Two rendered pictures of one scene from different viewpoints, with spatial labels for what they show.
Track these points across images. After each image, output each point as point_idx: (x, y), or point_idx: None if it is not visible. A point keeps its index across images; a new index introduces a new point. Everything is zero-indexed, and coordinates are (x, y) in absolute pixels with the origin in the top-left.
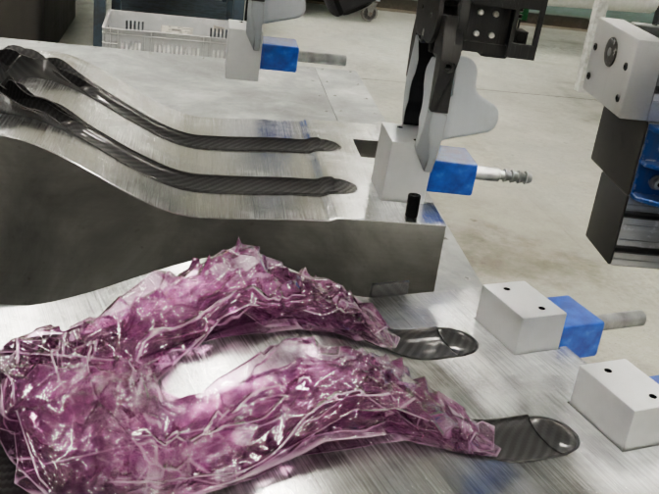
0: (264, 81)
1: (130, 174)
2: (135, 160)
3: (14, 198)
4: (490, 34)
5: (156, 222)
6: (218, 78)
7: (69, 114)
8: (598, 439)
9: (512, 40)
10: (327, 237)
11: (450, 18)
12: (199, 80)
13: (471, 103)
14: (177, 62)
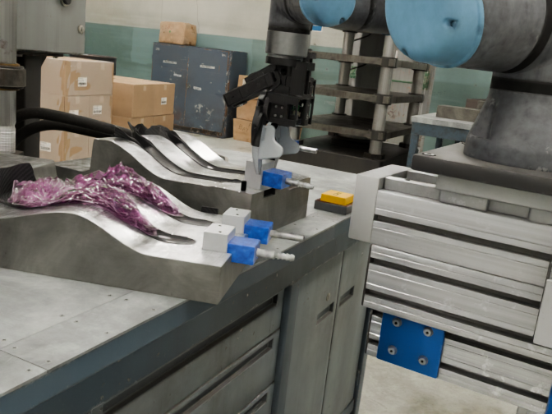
0: (346, 180)
1: (155, 163)
2: (169, 163)
3: (112, 164)
4: (280, 116)
5: (152, 179)
6: (323, 176)
7: (150, 143)
8: (200, 246)
9: (285, 117)
10: (208, 193)
11: (257, 106)
12: (311, 175)
13: (271, 144)
14: (315, 169)
